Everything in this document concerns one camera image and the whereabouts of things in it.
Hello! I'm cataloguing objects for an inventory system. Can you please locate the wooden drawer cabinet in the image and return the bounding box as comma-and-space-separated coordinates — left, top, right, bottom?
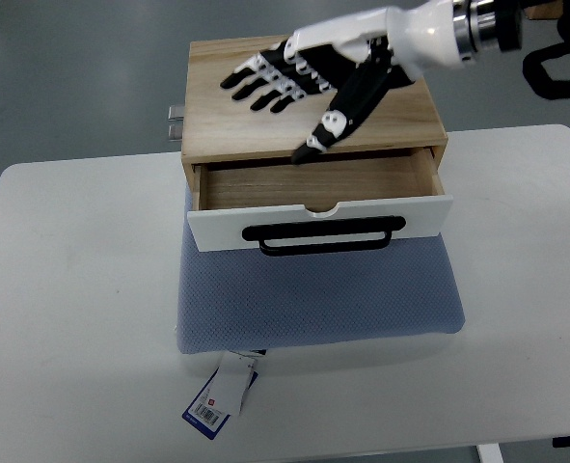
181, 36, 448, 212

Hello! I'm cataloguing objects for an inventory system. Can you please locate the white table leg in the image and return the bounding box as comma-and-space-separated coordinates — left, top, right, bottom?
476, 443, 504, 463

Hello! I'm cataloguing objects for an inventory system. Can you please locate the metal clamp behind cabinet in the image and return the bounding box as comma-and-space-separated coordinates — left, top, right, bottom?
168, 104, 185, 142

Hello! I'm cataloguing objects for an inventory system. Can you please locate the blue mesh cushion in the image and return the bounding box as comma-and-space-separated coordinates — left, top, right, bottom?
174, 188, 467, 357

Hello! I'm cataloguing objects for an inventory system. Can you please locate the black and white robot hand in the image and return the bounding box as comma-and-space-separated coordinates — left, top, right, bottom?
220, 1, 461, 165

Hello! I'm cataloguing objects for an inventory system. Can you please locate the white top drawer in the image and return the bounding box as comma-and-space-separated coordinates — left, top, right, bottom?
187, 148, 453, 252

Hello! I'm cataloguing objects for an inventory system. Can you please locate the cardboard box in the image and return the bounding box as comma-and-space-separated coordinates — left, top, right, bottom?
525, 3, 563, 20

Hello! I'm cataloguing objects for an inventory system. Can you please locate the white and blue product tag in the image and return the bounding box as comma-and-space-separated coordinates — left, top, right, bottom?
181, 349, 267, 440

